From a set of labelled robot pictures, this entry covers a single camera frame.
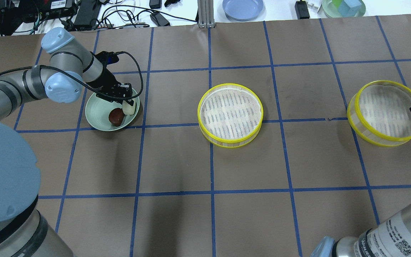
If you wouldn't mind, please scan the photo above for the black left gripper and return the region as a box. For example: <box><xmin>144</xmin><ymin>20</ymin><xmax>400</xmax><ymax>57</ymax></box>
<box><xmin>90</xmin><ymin>51</ymin><xmax>135</xmax><ymax>109</ymax></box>

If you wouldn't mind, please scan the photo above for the yellow steamer basket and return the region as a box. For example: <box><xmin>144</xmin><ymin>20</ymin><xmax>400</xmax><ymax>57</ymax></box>
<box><xmin>347</xmin><ymin>80</ymin><xmax>411</xmax><ymax>147</ymax></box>
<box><xmin>196</xmin><ymin>83</ymin><xmax>264</xmax><ymax>148</ymax></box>

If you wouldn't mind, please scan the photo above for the white steamed bun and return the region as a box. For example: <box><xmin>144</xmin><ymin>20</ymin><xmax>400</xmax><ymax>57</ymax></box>
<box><xmin>121</xmin><ymin>103</ymin><xmax>137</xmax><ymax>115</ymax></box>

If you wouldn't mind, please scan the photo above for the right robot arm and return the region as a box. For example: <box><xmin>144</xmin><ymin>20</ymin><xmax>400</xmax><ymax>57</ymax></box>
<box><xmin>311</xmin><ymin>80</ymin><xmax>411</xmax><ymax>257</ymax></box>

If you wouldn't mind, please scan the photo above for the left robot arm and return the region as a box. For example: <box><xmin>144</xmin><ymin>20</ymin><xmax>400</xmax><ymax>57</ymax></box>
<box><xmin>0</xmin><ymin>27</ymin><xmax>142</xmax><ymax>257</ymax></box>

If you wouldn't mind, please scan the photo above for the brown bun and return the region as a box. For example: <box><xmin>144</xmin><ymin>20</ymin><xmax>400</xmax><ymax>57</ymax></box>
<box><xmin>108</xmin><ymin>108</ymin><xmax>125</xmax><ymax>127</ymax></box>

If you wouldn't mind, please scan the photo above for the light green bowl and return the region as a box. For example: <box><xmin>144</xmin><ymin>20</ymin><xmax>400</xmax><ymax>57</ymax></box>
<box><xmin>85</xmin><ymin>93</ymin><xmax>141</xmax><ymax>132</ymax></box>

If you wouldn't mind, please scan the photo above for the green bowl with sponges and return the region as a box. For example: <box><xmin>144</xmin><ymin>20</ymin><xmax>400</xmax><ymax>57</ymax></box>
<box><xmin>322</xmin><ymin>0</ymin><xmax>366</xmax><ymax>18</ymax></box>

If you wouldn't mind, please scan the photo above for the blue plate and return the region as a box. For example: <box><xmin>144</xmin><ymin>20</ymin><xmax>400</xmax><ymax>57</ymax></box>
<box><xmin>222</xmin><ymin>0</ymin><xmax>264</xmax><ymax>21</ymax></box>

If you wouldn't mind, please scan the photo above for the black power adapter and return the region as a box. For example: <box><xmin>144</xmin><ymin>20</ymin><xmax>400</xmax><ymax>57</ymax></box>
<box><xmin>295</xmin><ymin>0</ymin><xmax>310</xmax><ymax>20</ymax></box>

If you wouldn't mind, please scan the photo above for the aluminium frame post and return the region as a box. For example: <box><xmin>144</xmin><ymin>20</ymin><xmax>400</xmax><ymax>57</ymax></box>
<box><xmin>197</xmin><ymin>0</ymin><xmax>216</xmax><ymax>28</ymax></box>

